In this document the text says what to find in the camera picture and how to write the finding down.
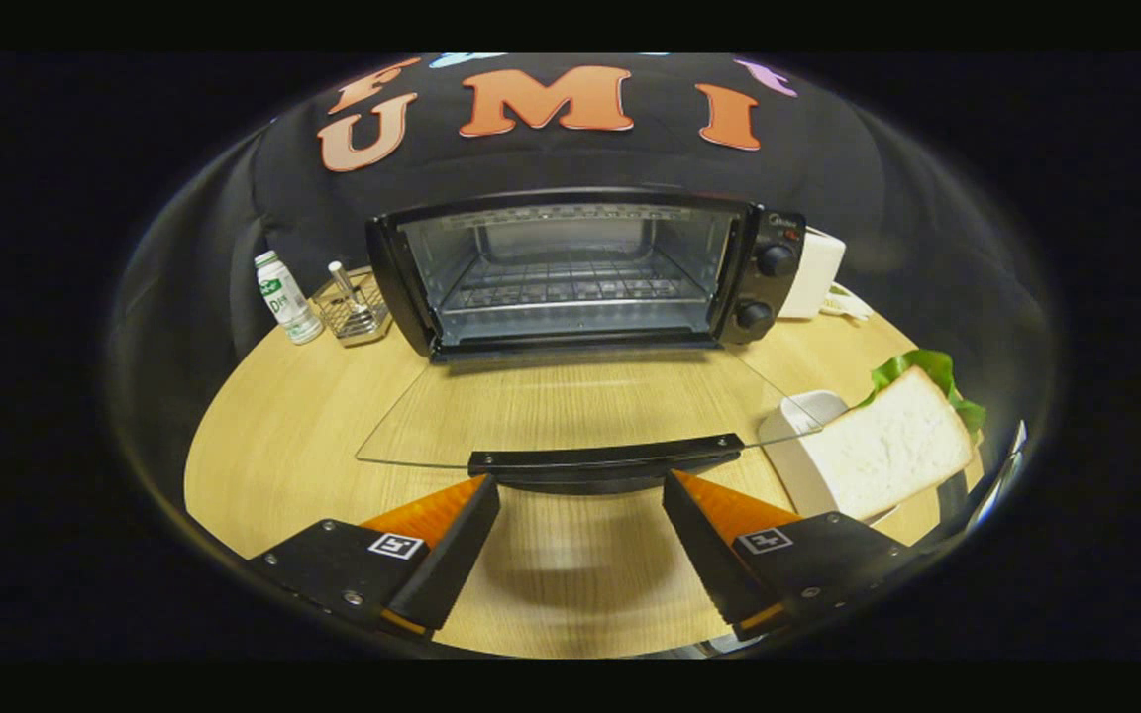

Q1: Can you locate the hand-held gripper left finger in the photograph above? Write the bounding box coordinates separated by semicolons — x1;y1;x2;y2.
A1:
246;474;501;640

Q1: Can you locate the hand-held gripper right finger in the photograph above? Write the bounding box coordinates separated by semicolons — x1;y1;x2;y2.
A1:
662;469;928;642

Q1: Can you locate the bread and lettuce sandwich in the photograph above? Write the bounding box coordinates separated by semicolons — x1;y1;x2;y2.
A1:
798;349;987;521

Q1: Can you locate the black toaster oven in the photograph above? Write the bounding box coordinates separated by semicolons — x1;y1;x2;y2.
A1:
355;188;824;496

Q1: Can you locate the white pop-up toaster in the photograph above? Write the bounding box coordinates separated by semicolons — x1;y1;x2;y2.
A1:
778;228;847;320

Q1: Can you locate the white plastic tray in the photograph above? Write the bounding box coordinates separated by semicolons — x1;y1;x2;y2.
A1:
759;389;928;526

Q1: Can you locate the white bottle with green label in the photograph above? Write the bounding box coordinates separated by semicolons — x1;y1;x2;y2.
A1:
254;251;324;346

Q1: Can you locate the metal wire basket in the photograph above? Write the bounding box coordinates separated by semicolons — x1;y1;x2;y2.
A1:
311;265;393;348

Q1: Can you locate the white utensil handle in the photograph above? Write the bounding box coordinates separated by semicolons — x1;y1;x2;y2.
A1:
328;260;373;328

